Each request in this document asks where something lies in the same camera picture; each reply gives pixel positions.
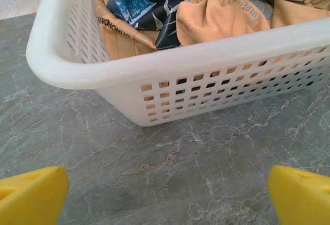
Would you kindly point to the white plastic slotted basket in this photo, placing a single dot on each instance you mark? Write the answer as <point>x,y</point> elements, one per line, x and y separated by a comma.
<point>180,62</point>

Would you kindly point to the orange cartoon print t-shirt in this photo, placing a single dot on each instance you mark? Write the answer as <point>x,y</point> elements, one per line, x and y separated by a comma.
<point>206,21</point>

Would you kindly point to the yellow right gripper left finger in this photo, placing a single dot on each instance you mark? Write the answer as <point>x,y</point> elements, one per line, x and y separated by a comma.
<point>31,196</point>

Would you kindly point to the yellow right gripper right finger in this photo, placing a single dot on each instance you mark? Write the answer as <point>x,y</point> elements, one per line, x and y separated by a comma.
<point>301,199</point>

